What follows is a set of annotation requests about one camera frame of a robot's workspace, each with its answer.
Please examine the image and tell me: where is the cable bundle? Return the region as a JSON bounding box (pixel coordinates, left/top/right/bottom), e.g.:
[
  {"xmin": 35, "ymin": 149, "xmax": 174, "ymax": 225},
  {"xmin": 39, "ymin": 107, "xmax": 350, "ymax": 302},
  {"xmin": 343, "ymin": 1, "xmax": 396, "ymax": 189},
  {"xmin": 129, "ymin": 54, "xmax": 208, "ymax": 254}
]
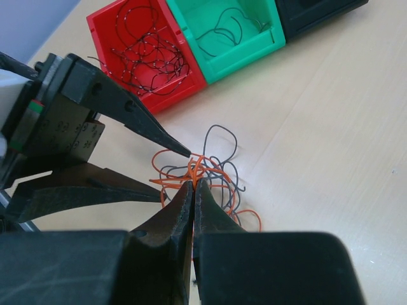
[{"xmin": 148, "ymin": 124, "xmax": 263, "ymax": 233}]

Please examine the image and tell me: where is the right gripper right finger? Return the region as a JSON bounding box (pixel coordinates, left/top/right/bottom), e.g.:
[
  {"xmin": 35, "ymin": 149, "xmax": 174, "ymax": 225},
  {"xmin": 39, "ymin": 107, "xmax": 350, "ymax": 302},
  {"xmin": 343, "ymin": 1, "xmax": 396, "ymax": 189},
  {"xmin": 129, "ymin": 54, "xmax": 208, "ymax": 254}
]
[{"xmin": 193, "ymin": 180, "xmax": 365, "ymax": 304}]

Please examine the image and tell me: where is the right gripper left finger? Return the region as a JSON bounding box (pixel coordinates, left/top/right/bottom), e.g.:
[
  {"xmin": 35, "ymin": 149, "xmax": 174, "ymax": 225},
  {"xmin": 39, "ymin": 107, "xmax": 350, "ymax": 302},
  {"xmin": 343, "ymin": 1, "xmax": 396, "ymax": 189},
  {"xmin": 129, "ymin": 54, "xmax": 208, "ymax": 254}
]
[{"xmin": 1, "ymin": 182, "xmax": 193, "ymax": 304}]

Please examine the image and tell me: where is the grey cable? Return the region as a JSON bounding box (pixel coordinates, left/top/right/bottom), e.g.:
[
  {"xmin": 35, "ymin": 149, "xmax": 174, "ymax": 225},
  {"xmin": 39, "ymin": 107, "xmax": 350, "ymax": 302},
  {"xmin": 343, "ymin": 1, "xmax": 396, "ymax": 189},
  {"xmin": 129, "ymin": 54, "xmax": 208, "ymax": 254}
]
[{"xmin": 195, "ymin": 8, "xmax": 270, "ymax": 60}]

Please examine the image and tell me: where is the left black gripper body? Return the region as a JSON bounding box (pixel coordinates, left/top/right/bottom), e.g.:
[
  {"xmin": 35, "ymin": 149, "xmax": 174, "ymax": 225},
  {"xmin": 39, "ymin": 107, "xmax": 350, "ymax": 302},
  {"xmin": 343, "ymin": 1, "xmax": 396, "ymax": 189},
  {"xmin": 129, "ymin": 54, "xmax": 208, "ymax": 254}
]
[{"xmin": 1, "ymin": 53, "xmax": 106, "ymax": 184}]

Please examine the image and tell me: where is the red plastic bin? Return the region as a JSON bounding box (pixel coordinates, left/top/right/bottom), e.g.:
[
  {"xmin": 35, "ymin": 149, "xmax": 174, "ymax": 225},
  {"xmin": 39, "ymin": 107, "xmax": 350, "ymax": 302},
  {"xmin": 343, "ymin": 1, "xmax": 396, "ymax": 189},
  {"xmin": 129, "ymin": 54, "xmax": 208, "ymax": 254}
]
[{"xmin": 86, "ymin": 0, "xmax": 207, "ymax": 114}]

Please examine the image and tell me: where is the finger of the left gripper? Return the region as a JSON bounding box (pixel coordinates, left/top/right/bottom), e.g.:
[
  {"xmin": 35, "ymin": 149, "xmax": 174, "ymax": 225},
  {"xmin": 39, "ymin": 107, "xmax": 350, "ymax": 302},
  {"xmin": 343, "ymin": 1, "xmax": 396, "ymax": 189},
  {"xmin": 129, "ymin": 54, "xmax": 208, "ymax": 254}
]
[
  {"xmin": 62, "ymin": 53, "xmax": 191, "ymax": 158},
  {"xmin": 6, "ymin": 163, "xmax": 161, "ymax": 223}
]

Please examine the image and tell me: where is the green plastic bin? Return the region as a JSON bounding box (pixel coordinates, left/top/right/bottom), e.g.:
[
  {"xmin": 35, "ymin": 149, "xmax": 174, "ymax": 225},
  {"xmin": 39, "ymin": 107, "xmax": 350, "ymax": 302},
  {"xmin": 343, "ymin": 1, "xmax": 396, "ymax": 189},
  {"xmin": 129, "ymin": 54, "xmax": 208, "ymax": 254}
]
[{"xmin": 167, "ymin": 0, "xmax": 286, "ymax": 84}]

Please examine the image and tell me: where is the black plastic bin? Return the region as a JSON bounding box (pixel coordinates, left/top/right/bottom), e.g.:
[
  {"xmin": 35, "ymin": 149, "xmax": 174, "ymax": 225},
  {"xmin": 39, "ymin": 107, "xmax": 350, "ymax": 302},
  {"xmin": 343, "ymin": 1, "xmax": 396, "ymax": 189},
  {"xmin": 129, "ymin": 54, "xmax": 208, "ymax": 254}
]
[{"xmin": 275, "ymin": 0, "xmax": 368, "ymax": 43}]

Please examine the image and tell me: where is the thin black cable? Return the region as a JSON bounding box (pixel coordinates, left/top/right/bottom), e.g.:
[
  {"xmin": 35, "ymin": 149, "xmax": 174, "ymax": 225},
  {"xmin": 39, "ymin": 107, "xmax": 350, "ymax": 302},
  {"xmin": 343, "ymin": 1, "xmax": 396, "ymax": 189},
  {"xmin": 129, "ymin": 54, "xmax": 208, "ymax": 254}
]
[{"xmin": 87, "ymin": 3, "xmax": 191, "ymax": 96}]

